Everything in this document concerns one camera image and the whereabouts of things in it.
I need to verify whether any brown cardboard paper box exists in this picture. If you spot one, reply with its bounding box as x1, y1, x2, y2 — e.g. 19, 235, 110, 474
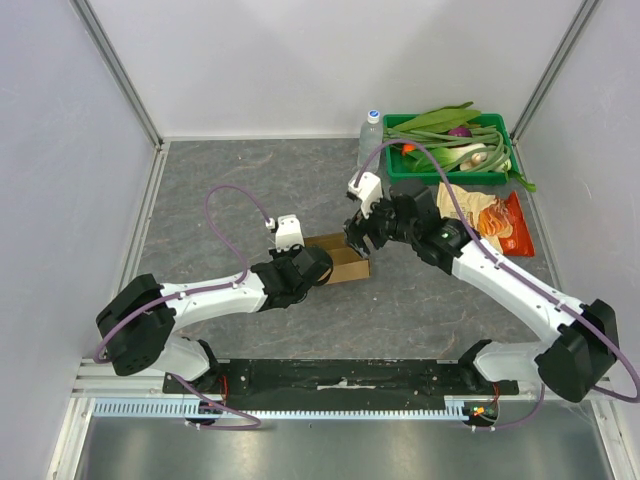
304, 233, 371, 285

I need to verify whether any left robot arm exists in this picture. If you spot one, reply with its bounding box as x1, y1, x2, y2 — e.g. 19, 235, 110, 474
94, 246, 333, 393

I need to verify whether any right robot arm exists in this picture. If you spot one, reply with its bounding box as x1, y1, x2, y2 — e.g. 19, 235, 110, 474
344, 172, 619, 403

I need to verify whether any green plastic tray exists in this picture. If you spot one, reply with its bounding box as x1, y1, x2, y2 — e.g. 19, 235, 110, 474
383, 113, 512, 186

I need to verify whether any orange carrot piece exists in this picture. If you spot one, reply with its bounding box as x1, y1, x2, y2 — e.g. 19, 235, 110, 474
402, 144, 417, 156

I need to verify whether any clear plastic water bottle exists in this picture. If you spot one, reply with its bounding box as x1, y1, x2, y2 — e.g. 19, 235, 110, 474
357, 110, 384, 168

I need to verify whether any brown mushroom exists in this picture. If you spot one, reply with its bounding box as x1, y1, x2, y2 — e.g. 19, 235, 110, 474
470, 152, 488, 167

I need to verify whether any green long beans bunch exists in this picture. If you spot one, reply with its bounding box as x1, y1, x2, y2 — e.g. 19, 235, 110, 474
383, 121, 511, 172

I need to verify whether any red beige snack bag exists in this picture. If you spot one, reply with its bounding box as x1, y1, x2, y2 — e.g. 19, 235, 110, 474
436, 183, 535, 257

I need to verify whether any purple red onion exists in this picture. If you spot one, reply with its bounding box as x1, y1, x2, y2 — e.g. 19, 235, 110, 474
448, 126, 473, 138

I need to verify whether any green leafy vegetable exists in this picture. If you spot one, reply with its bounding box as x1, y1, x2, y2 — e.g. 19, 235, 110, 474
393, 102, 482, 133

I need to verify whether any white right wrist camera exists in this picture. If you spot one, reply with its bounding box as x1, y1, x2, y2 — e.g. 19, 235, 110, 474
347, 172, 384, 218

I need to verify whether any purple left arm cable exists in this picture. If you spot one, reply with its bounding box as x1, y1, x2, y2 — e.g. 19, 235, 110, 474
92, 184, 276, 364

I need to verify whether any slotted grey cable duct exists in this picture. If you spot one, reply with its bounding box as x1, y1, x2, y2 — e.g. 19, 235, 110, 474
93, 398, 489, 421

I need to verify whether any right aluminium frame post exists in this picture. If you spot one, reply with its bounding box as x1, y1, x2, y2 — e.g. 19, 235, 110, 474
510, 0, 601, 143

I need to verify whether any aluminium frame post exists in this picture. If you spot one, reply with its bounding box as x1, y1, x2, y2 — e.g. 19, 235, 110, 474
510, 0, 601, 143
70, 0, 164, 150

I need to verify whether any left aluminium frame post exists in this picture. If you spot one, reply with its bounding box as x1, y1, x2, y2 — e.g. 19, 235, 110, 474
70, 0, 164, 150

